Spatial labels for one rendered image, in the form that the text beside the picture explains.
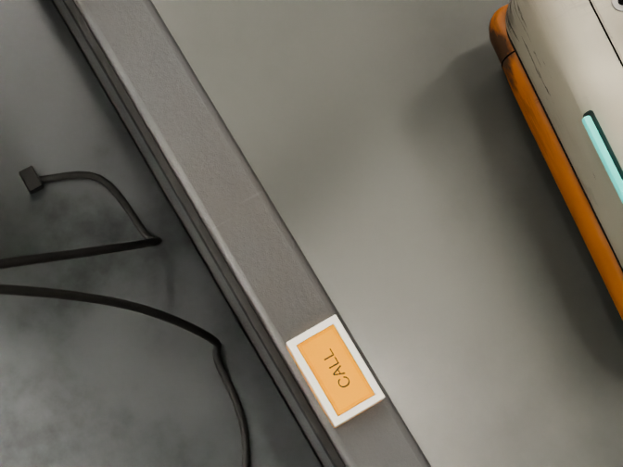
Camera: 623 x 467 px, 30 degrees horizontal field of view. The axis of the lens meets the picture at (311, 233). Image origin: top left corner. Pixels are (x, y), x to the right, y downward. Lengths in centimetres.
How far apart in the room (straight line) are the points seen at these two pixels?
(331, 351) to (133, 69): 19
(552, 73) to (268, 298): 93
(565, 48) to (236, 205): 88
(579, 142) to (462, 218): 23
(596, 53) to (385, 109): 36
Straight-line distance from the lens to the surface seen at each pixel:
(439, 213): 164
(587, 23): 146
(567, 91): 147
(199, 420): 73
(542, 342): 162
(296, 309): 62
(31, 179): 76
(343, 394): 60
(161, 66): 66
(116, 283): 75
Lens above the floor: 155
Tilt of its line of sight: 75 degrees down
